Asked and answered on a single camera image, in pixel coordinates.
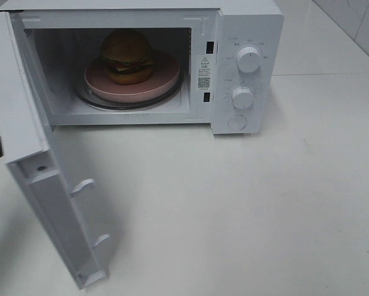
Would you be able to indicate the white microwave door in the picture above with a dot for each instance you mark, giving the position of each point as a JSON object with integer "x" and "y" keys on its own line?
{"x": 31, "y": 156}

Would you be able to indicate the pink round plate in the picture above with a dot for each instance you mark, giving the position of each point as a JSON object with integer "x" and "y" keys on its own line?
{"x": 166, "y": 74}

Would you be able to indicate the lower white timer knob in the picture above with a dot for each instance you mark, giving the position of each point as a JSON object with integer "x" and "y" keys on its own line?
{"x": 242, "y": 98}

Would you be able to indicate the upper white power knob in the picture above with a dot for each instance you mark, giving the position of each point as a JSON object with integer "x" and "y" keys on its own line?
{"x": 248, "y": 58}

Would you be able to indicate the round door release button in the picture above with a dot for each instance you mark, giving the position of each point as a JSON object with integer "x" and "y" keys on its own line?
{"x": 237, "y": 122}

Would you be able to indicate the white warning label sticker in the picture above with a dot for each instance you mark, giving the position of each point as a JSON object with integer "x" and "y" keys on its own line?
{"x": 204, "y": 72}

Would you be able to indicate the white microwave oven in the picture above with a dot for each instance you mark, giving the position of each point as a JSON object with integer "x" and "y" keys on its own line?
{"x": 64, "y": 37}

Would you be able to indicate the burger with lettuce and cheese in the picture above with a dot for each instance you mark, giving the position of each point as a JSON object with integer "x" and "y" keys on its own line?
{"x": 126, "y": 54}

